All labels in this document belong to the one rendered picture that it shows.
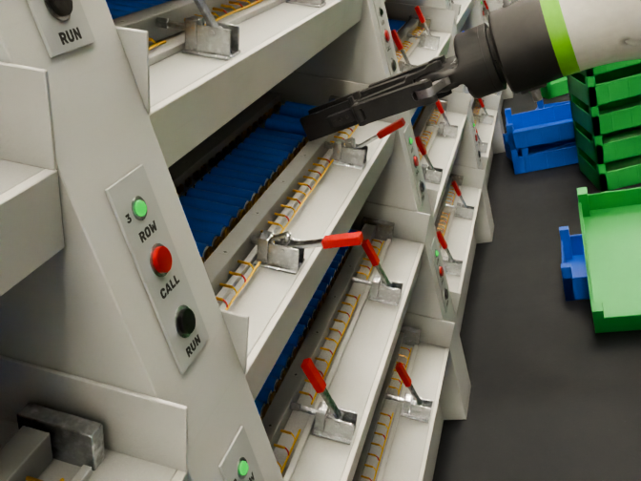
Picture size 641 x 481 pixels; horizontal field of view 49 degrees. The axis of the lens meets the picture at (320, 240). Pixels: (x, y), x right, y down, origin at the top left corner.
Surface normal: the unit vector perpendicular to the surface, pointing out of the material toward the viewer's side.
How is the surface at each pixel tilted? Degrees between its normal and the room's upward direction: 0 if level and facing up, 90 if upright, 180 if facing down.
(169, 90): 21
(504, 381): 0
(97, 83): 90
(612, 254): 28
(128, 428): 90
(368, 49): 90
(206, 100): 111
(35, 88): 90
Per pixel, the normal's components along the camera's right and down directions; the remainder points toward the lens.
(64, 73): 0.93, -0.12
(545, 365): -0.26, -0.89
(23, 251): 0.96, 0.21
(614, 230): -0.36, -0.59
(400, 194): -0.27, 0.44
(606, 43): -0.23, 0.77
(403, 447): 0.09, -0.88
